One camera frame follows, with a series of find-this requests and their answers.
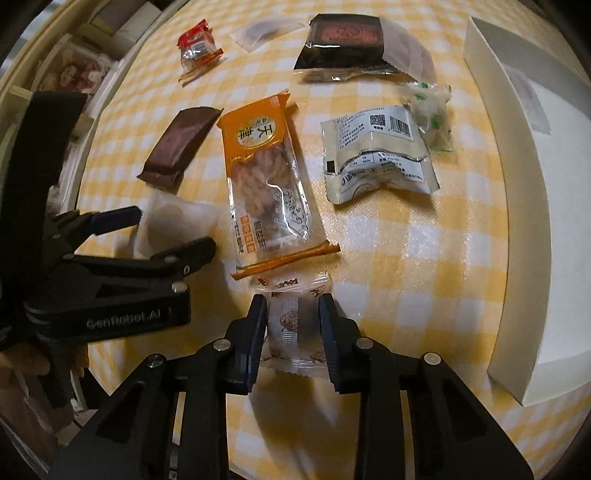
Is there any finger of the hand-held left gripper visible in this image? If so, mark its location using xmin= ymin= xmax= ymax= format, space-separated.
xmin=45 ymin=206 xmax=143 ymax=254
xmin=68 ymin=236 xmax=217 ymax=297

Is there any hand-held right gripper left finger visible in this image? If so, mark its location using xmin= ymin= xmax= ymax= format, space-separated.
xmin=48 ymin=294 xmax=269 ymax=480

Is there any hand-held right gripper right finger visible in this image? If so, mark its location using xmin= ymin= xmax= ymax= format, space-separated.
xmin=318 ymin=293 xmax=534 ymax=480

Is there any translucent pale pastry packet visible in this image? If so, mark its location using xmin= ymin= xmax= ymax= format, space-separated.
xmin=133 ymin=191 xmax=221 ymax=259

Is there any small white candy packet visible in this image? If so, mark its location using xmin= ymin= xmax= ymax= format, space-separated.
xmin=252 ymin=270 xmax=334 ymax=380

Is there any brown snack packet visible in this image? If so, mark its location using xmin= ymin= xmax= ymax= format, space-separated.
xmin=137 ymin=106 xmax=223 ymax=193

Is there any orange twisted snack packet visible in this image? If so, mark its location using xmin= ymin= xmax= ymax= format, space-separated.
xmin=217 ymin=89 xmax=341 ymax=281

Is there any red candy packet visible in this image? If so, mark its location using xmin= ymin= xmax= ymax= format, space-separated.
xmin=177 ymin=19 xmax=225 ymax=86

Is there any white barcode snack packet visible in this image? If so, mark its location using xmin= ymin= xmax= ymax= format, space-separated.
xmin=320 ymin=105 xmax=441 ymax=205

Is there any white cardboard box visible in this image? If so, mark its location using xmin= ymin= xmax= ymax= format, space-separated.
xmin=463 ymin=16 xmax=591 ymax=408

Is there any translucent purple pastry packet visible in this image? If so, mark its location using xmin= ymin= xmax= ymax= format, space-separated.
xmin=505 ymin=65 xmax=552 ymax=136
xmin=229 ymin=17 xmax=306 ymax=52

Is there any person's left hand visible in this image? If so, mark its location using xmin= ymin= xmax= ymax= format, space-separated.
xmin=0 ymin=344 xmax=51 ymax=376

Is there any yellow checkered tablecloth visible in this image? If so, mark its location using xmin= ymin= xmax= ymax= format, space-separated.
xmin=76 ymin=0 xmax=522 ymax=480

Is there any white shelf unit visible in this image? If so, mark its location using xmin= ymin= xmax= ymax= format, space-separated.
xmin=0 ymin=0 xmax=178 ymax=222

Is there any floral print box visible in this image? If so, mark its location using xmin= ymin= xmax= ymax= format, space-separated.
xmin=36 ymin=42 xmax=117 ymax=94

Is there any green dotted candy packet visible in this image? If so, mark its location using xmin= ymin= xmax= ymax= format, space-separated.
xmin=403 ymin=80 xmax=455 ymax=154

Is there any black mooncake packet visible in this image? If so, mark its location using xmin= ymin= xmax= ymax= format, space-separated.
xmin=294 ymin=14 xmax=402 ymax=84

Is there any translucent pink pastry packet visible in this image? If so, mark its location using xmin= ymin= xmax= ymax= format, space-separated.
xmin=382 ymin=21 xmax=437 ymax=81

